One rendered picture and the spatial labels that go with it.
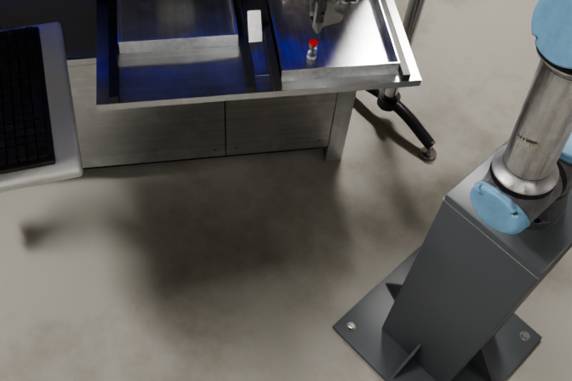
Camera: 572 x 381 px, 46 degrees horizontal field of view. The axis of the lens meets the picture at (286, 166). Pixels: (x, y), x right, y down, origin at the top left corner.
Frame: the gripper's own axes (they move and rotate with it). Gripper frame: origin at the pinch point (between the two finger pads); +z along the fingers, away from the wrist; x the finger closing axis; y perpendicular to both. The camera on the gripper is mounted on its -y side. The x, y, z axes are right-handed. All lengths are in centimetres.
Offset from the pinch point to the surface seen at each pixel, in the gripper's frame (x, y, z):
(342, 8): 14.6, 10.6, 10.2
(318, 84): -8.0, 0.8, 10.4
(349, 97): 31, 23, 63
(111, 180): 31, -55, 98
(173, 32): 10.2, -29.3, 10.2
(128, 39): 9.0, -39.1, 10.2
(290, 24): 10.6, -2.5, 10.2
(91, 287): -8, -62, 98
